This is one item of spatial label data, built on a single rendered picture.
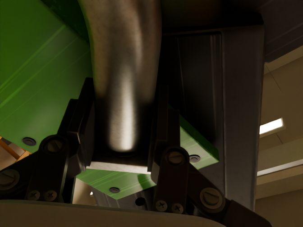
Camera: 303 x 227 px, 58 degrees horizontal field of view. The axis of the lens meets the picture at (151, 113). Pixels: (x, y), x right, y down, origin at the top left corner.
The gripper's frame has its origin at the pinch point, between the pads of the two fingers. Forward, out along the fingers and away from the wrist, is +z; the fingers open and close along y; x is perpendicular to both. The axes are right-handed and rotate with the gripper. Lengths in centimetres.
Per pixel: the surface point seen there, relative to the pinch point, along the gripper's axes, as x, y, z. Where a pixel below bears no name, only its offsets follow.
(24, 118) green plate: -3.4, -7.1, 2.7
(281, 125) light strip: -272, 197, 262
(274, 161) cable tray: -220, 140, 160
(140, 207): -11.8, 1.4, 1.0
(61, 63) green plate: 1.6, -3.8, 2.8
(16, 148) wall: -489, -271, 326
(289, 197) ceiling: -350, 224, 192
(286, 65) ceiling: -380, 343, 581
